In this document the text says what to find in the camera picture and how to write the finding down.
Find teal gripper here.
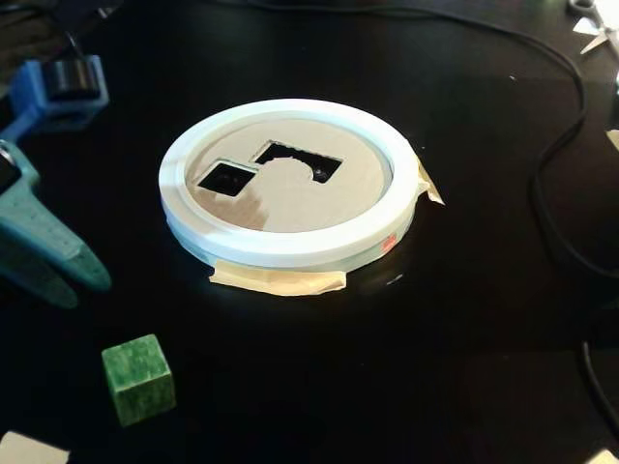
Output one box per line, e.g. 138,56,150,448
0,139,112,310

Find green square wooden block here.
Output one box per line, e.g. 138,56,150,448
101,333,176,427

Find wide masking tape strip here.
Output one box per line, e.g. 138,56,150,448
208,260,348,297

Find white round shape sorter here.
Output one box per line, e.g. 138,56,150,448
158,99,420,272

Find black table mat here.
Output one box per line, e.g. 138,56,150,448
0,0,619,464

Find grey scissors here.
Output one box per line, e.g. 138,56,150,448
567,0,619,56

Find long black cable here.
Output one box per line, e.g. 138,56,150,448
241,0,619,279

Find short black cable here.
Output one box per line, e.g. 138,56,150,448
581,340,619,429

